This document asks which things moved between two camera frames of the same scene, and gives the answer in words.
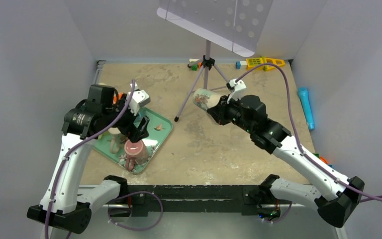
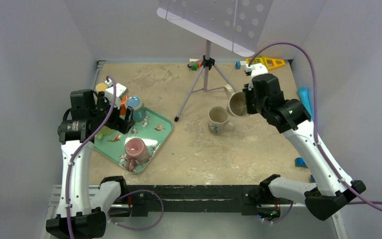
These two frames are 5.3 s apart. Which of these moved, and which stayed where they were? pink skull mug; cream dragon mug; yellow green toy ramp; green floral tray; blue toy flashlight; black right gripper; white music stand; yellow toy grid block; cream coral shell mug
Moved: cream coral shell mug; cream dragon mug; black right gripper
Stayed: yellow toy grid block; green floral tray; yellow green toy ramp; pink skull mug; blue toy flashlight; white music stand
